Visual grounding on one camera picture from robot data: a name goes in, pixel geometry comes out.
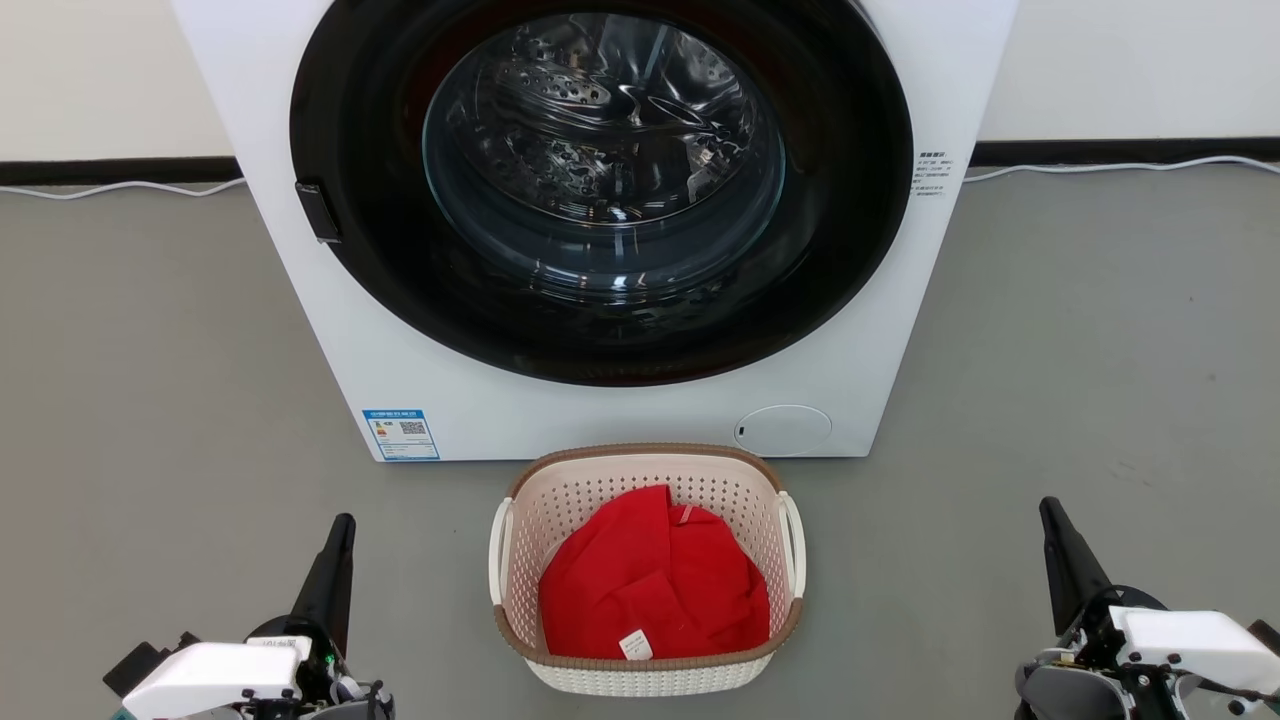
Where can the round black glass washer door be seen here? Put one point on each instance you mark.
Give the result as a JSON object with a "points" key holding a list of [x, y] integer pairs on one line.
{"points": [[350, 260]]}

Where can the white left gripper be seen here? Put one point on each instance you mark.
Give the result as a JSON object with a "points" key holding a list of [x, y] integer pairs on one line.
{"points": [[215, 678]]}

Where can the blue energy label sticker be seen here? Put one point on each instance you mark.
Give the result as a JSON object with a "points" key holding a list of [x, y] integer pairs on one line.
{"points": [[400, 436]]}

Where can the white garment care tag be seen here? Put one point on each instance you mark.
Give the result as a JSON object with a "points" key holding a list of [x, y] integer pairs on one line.
{"points": [[636, 645]]}

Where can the white brown-rimmed laundry basket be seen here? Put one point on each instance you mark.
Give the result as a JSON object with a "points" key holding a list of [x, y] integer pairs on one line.
{"points": [[640, 475]]}

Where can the white front-load washing machine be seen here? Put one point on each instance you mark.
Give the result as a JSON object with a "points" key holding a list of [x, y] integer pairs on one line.
{"points": [[300, 330]]}

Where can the stainless steel washer drum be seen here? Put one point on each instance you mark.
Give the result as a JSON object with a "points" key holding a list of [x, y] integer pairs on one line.
{"points": [[600, 130]]}

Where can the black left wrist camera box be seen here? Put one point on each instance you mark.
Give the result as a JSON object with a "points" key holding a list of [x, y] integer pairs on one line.
{"points": [[140, 665]]}

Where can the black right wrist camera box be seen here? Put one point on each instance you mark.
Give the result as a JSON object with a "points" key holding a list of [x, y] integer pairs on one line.
{"points": [[1268, 635]]}

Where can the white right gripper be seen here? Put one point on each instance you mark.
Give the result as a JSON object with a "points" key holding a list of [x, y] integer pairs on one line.
{"points": [[1190, 640]]}

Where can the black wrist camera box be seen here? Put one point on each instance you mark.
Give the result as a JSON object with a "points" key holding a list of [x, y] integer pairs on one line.
{"points": [[1268, 635], [140, 665]]}

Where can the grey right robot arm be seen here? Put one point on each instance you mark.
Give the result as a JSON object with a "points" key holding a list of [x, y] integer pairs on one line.
{"points": [[1060, 695]]}

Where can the red garment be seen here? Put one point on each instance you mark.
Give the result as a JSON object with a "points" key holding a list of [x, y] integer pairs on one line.
{"points": [[640, 580]]}

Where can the round white filter cover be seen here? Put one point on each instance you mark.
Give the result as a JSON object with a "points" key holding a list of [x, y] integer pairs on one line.
{"points": [[783, 431]]}

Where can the small printed text sticker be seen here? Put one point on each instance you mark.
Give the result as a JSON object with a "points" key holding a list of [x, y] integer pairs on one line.
{"points": [[931, 172]]}

